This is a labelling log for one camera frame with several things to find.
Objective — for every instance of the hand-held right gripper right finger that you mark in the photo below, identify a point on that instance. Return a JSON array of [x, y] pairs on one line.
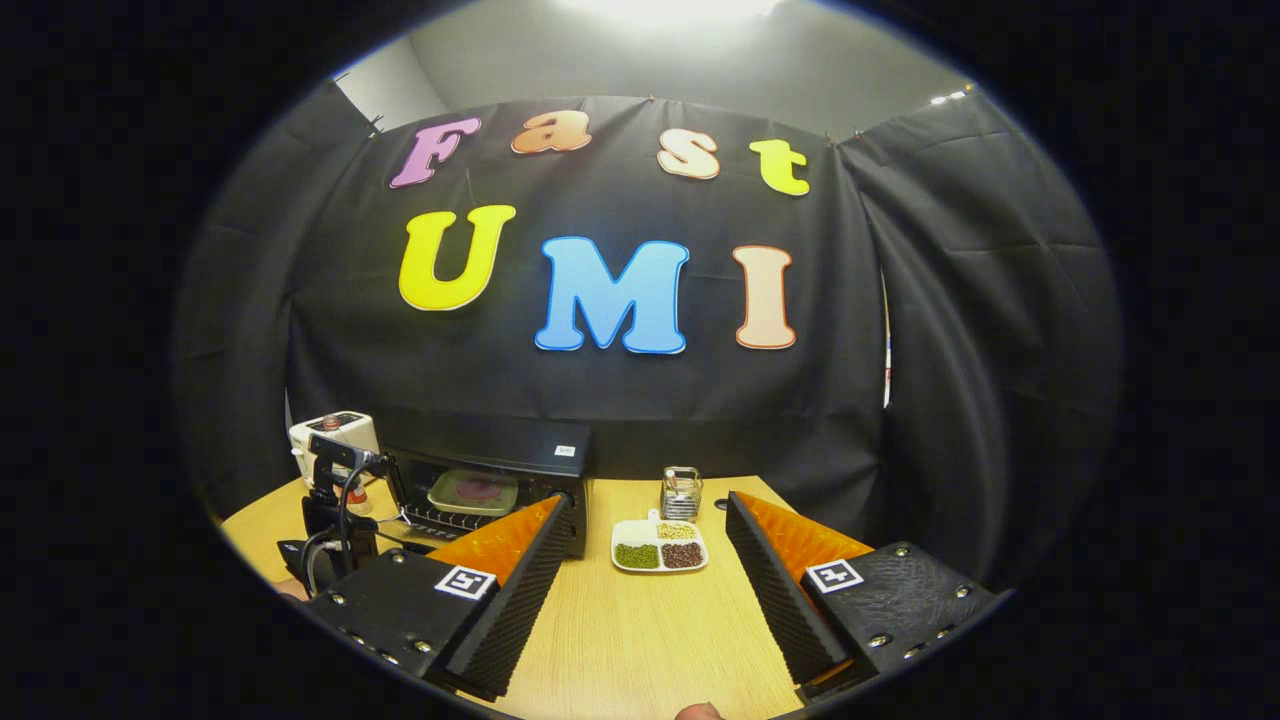
[[785, 600]]

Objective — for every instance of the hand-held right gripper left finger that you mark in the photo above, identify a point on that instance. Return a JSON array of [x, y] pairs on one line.
[[520, 610]]

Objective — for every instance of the black electric oven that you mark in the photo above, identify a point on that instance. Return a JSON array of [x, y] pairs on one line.
[[500, 445]]

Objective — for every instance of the large ceiling light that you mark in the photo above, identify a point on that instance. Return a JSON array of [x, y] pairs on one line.
[[670, 8]]

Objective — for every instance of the white toaster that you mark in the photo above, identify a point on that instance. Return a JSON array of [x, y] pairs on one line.
[[300, 450]]

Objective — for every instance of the cream rectangular plate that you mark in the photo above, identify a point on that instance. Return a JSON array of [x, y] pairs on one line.
[[445, 495]]

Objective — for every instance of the dark red beans pile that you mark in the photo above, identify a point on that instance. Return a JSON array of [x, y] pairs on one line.
[[682, 555]]

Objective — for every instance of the yellow soybeans pile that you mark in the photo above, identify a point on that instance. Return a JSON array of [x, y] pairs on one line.
[[677, 531]]

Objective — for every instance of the pink ham slice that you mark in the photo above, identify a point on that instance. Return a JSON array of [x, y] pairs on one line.
[[480, 488]]

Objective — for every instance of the black backdrop cloth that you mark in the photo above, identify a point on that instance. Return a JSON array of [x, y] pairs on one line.
[[900, 300]]

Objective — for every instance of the small ceiling light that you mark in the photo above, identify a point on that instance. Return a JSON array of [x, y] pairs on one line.
[[950, 97]]

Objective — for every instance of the white divided dish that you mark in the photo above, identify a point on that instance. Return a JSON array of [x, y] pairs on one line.
[[630, 530]]

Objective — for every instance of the green mung beans pile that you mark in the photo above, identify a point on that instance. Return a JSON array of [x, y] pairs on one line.
[[637, 556]]

